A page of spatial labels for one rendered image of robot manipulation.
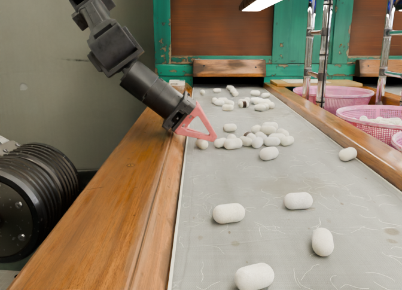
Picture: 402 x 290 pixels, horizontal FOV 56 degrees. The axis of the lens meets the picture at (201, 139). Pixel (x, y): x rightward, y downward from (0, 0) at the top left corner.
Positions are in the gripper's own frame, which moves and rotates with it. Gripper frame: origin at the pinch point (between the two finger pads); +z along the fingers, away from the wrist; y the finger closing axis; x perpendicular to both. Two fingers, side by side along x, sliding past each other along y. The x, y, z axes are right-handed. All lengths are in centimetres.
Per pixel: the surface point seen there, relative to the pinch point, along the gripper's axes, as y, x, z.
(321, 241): -38.6, -5.7, 6.5
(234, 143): -2.5, -2.1, 3.5
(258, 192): -22.8, -2.1, 5.2
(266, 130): 8.4, -6.7, 10.1
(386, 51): 50, -45, 36
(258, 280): -43.9, -1.2, 1.4
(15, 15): 162, 44, -101
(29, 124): 161, 95, -60
